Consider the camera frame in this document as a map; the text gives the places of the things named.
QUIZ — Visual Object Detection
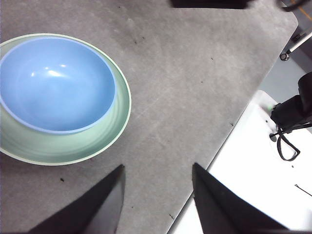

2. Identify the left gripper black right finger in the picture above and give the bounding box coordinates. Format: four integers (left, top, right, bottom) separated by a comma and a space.
192, 162, 293, 234

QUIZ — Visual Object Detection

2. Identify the blue ribbed bowl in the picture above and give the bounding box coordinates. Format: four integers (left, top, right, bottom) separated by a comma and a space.
0, 37, 117, 135

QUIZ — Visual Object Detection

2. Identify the black cable loop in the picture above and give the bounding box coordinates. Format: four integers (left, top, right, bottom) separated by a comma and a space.
269, 123, 312, 161

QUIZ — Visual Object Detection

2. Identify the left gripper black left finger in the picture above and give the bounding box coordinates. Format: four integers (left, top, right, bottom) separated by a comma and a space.
26, 164, 126, 234

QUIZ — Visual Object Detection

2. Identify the white stand leg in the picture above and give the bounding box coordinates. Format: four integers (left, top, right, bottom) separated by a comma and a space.
280, 31, 312, 61

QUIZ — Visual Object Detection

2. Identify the pale green plate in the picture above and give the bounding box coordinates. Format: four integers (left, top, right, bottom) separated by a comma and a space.
0, 33, 132, 166

